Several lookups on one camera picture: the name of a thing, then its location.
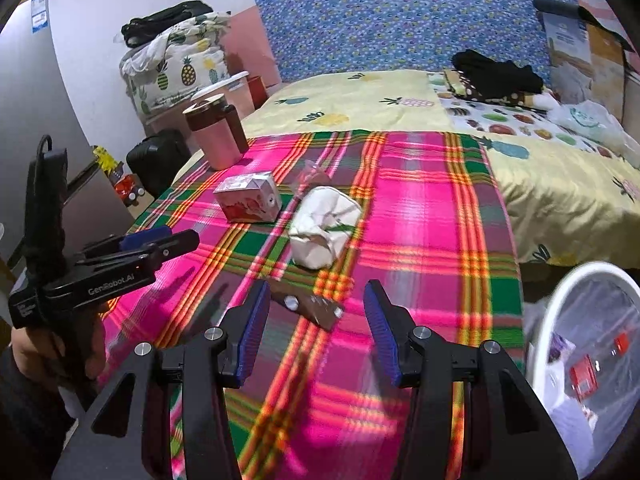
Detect red and white carton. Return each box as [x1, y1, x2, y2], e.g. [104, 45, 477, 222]
[213, 171, 282, 223]

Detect brown polka dot cloth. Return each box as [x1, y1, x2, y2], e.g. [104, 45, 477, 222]
[442, 67, 551, 111]

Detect blue floral headboard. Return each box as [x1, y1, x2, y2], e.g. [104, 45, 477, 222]
[247, 0, 578, 83]

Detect yellow pineapple bedsheet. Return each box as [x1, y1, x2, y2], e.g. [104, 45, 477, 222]
[170, 69, 640, 266]

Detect black bag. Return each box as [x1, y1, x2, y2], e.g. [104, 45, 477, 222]
[121, 1, 216, 48]

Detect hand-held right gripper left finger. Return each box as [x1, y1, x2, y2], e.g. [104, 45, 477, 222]
[52, 280, 272, 480]

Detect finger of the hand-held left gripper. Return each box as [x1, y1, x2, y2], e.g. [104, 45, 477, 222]
[82, 226, 173, 261]
[75, 230, 201, 275]

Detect black clothes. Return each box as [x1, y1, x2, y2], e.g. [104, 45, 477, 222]
[452, 49, 545, 98]

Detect pink plaid blanket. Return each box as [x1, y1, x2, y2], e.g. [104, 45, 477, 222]
[97, 130, 526, 480]

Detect pink kettle with brown handle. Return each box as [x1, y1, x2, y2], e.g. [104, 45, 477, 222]
[182, 94, 250, 171]

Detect purple milk drink carton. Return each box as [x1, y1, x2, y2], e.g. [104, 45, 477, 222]
[547, 332, 576, 363]

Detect white trash bin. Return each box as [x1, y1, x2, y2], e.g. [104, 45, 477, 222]
[522, 260, 640, 480]

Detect small red carton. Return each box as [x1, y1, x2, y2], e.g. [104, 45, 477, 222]
[570, 355, 601, 401]

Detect blue sticker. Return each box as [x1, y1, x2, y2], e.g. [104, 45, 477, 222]
[31, 0, 50, 35]

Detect clear pink plastic wrapper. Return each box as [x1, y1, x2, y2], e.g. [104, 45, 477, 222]
[297, 157, 333, 188]

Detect person's left forearm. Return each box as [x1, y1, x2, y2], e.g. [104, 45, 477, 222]
[0, 355, 96, 480]

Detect white fruit-print sheet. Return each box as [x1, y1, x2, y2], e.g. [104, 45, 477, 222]
[432, 72, 631, 161]

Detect brown coffee sachet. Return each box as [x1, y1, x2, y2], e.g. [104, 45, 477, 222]
[270, 282, 346, 332]

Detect black suitcase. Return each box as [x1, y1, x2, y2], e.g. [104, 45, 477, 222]
[126, 129, 193, 196]

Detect cardboard box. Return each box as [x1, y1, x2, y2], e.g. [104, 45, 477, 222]
[585, 7, 640, 126]

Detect grey refrigerator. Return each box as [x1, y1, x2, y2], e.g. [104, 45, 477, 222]
[0, 0, 136, 261]

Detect quilt packaging bag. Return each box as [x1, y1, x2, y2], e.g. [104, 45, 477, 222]
[532, 0, 596, 103]

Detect white plastic bag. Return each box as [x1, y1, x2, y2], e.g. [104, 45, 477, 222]
[550, 99, 640, 168]

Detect clear plastic bin liner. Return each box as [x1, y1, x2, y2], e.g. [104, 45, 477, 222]
[545, 280, 640, 461]

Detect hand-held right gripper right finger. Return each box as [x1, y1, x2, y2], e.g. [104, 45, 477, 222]
[363, 280, 578, 480]

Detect yellow toy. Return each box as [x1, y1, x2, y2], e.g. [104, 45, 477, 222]
[92, 145, 123, 176]

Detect person's left hand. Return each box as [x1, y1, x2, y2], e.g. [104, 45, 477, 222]
[10, 317, 107, 391]

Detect crumpled white paper cup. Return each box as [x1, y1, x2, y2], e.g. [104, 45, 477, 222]
[289, 186, 362, 270]

